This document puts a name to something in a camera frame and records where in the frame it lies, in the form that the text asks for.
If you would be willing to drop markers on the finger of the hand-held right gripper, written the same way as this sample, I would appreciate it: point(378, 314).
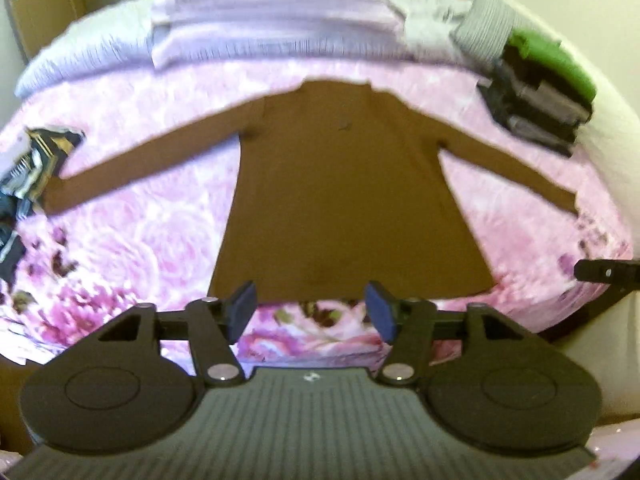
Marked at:
point(607, 270)

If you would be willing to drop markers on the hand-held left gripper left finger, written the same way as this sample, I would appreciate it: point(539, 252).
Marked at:
point(241, 312)

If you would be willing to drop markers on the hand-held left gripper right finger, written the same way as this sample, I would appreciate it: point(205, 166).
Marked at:
point(381, 312)

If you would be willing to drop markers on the brown long-sleeved shirt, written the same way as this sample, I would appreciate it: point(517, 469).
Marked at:
point(340, 185)

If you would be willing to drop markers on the pink floral blanket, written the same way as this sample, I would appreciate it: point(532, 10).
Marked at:
point(150, 220)

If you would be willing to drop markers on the stack of dark folded clothes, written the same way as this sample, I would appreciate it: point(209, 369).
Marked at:
point(530, 105)

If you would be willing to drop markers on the green garment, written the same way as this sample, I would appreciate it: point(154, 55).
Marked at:
point(555, 60)

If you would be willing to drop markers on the striped dark garment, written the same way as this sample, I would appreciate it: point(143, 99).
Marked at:
point(40, 160)

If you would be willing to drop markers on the grey knitted cloth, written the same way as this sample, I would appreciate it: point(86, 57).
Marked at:
point(487, 25)

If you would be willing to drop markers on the folded lilac blanket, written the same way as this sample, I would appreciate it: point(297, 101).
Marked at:
point(275, 20)

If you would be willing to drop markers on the wooden door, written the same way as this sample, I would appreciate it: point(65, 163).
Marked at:
point(45, 5)

